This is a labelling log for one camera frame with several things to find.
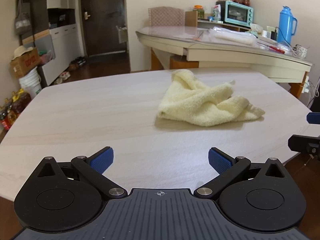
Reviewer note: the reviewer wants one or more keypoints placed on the cluster of cooking oil bottles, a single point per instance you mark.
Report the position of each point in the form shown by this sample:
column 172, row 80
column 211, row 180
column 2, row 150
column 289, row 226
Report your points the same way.
column 17, row 105

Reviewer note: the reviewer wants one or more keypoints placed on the cream dining table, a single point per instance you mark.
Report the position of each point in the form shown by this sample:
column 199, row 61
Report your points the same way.
column 225, row 57

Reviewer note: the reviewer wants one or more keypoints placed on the dark wooden door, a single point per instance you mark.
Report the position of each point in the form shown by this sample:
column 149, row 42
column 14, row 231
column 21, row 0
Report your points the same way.
column 102, row 30

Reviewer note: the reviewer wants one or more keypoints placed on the patterned chair back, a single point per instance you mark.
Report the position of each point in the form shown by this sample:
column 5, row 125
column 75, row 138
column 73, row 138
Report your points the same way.
column 166, row 16

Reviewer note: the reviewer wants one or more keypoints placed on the blue thermos flask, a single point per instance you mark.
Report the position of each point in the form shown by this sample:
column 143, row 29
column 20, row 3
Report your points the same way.
column 285, row 27

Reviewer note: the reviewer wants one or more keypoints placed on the white red carton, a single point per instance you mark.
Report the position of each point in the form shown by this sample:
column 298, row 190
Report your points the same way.
column 216, row 12

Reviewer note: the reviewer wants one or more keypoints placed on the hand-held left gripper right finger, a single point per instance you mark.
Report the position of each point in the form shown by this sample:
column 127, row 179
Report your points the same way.
column 220, row 160

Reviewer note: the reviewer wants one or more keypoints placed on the white power strip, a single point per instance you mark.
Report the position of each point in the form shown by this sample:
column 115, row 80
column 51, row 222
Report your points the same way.
column 305, row 85

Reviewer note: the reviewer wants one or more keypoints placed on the plain brown cardboard box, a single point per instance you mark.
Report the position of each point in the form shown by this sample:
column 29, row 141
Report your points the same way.
column 191, row 18

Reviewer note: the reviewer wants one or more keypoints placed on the red pen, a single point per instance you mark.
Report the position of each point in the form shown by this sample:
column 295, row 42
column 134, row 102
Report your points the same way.
column 272, row 48

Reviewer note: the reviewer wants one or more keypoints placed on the white sneaker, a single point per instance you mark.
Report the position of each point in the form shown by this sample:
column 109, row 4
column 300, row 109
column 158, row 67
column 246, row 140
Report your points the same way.
column 58, row 81
column 65, row 75

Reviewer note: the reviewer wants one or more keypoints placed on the straw hat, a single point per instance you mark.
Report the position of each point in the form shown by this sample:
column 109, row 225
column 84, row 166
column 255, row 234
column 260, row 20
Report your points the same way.
column 21, row 51

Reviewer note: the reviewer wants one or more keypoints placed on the grey hanging tote bag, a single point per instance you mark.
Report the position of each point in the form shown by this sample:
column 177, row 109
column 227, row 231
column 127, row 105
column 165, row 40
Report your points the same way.
column 22, row 20

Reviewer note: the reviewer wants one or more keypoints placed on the black charger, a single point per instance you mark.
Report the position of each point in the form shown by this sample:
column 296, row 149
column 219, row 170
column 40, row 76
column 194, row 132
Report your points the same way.
column 274, row 35

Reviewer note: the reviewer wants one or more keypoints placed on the cream yellow towel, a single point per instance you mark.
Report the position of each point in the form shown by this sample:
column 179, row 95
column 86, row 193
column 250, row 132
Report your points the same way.
column 200, row 105

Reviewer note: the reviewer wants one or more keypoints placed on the clear plastic bag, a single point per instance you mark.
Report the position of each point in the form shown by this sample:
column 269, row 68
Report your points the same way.
column 232, row 36

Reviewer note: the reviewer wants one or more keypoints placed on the green jar orange lid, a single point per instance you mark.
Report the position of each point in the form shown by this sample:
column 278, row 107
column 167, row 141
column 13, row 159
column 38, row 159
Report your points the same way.
column 198, row 12

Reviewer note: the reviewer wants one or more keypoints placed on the pale crumpled bag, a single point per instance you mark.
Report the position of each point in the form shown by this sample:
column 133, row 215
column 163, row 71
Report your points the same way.
column 256, row 28

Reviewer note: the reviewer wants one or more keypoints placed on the black shoe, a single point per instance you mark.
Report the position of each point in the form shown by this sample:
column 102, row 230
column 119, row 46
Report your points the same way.
column 80, row 60

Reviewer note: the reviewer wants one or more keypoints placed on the wooden shelf riser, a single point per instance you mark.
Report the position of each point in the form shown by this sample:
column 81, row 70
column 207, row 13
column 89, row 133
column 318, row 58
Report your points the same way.
column 225, row 24

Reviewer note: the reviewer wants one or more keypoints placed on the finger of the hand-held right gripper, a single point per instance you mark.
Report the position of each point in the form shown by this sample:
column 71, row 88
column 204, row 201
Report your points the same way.
column 313, row 118
column 303, row 143

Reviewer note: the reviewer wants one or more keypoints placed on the white wall-hung pouch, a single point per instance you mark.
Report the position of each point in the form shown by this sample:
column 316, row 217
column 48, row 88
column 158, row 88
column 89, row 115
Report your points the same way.
column 122, row 34

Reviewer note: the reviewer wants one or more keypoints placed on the white patterned mug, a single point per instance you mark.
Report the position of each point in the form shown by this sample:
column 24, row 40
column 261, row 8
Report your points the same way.
column 302, row 52

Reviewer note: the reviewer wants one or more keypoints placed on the teal toaster oven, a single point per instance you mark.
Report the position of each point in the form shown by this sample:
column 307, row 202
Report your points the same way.
column 238, row 13

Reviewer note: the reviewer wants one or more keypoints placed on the brown shoe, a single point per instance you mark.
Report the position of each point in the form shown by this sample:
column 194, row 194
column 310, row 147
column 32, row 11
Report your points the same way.
column 73, row 67

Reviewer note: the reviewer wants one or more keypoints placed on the brown cardboard box red print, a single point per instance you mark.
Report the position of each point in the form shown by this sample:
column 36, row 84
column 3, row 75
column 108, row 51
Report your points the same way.
column 23, row 63

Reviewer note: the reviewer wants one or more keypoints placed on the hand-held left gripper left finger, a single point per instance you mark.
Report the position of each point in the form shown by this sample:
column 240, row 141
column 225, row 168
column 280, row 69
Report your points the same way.
column 101, row 160

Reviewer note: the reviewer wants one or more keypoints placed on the white plastic bucket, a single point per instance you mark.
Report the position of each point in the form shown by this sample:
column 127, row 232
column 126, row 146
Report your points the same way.
column 31, row 83

